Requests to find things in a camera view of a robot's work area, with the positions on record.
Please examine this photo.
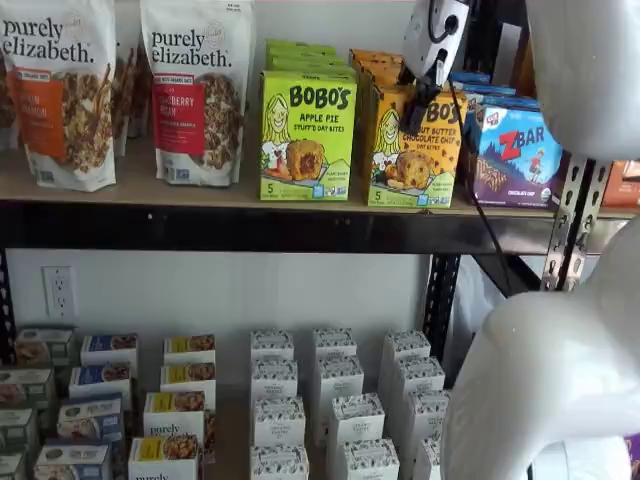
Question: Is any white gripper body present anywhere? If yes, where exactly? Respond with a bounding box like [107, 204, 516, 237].
[402, 0, 474, 77]

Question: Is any orange Bobo's peanut butter box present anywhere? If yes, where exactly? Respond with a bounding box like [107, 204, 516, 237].
[357, 67, 419, 194]
[368, 83, 470, 208]
[348, 48, 405, 62]
[353, 55, 407, 74]

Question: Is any blue purple Zbar box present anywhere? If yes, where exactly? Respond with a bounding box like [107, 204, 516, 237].
[449, 71, 494, 85]
[452, 82, 519, 97]
[460, 102, 571, 210]
[462, 92, 544, 114]

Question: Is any green Bobo's apple pie box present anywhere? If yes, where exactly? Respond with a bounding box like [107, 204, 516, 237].
[264, 39, 337, 55]
[258, 69, 359, 203]
[267, 60, 357, 77]
[266, 50, 347, 66]

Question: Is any orange brown cereal box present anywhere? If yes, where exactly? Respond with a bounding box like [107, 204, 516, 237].
[601, 159, 640, 210]
[510, 37, 536, 97]

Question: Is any wooden shelf board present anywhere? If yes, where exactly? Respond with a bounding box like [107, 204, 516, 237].
[0, 137, 564, 214]
[0, 324, 451, 480]

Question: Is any yellow label granola box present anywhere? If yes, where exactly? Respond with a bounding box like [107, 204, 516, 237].
[127, 434, 202, 480]
[163, 333, 218, 366]
[143, 390, 217, 444]
[159, 361, 218, 397]

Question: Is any blue label granola box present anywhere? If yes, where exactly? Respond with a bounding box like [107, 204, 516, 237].
[79, 333, 140, 367]
[68, 361, 135, 401]
[33, 438, 115, 480]
[55, 393, 126, 445]

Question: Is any purple snack box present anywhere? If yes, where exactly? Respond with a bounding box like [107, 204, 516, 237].
[623, 433, 640, 479]

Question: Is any green label granola box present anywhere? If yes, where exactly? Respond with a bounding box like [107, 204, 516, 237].
[14, 326, 76, 370]
[0, 449, 29, 480]
[0, 407, 40, 454]
[0, 366, 57, 411]

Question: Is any granola bag red label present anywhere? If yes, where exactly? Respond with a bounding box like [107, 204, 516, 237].
[138, 0, 257, 187]

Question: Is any white patterned carton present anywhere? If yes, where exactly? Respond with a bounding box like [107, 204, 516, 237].
[404, 388, 452, 444]
[249, 328, 296, 362]
[312, 327, 359, 360]
[250, 357, 300, 401]
[413, 437, 445, 480]
[338, 437, 401, 480]
[382, 328, 433, 362]
[253, 396, 307, 449]
[391, 355, 447, 396]
[316, 354, 366, 401]
[249, 443, 311, 480]
[327, 392, 387, 444]

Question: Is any granola bag orange label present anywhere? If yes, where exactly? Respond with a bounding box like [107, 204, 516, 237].
[0, 0, 120, 192]

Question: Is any white granola bag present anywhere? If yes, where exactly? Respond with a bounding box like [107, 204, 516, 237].
[0, 49, 21, 152]

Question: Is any black cable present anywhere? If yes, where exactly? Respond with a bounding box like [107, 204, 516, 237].
[434, 9, 511, 299]

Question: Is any black metal shelf frame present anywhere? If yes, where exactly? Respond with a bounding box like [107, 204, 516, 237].
[0, 0, 609, 391]
[569, 157, 640, 301]

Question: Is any white wall power outlet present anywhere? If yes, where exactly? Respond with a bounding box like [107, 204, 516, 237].
[41, 264, 77, 320]

